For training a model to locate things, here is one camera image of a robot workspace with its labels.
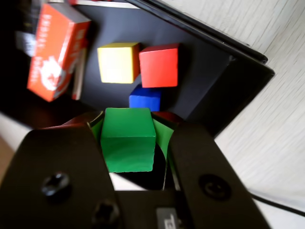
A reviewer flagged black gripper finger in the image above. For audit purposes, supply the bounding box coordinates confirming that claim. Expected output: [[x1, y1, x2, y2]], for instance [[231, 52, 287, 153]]
[[0, 111, 123, 229], [152, 111, 272, 229]]

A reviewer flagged black cardboard box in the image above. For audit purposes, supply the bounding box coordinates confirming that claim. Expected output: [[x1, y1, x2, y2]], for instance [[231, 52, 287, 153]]
[[0, 0, 276, 191]]

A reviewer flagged orange red carton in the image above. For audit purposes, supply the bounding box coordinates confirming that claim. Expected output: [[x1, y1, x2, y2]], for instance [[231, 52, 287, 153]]
[[26, 3, 92, 103]]

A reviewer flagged red wooden cube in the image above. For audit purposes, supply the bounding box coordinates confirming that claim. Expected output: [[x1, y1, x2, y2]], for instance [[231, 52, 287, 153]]
[[138, 43, 180, 89]]

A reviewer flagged green wooden cube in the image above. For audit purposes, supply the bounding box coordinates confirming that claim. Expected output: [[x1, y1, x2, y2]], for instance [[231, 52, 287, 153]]
[[100, 107, 157, 173]]

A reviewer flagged yellow wooden cube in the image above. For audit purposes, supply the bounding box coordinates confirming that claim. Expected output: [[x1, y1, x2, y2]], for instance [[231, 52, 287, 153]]
[[97, 42, 140, 84]]

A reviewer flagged blue wooden cube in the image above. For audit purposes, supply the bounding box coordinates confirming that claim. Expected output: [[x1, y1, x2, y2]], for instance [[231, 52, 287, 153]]
[[128, 84, 163, 109]]

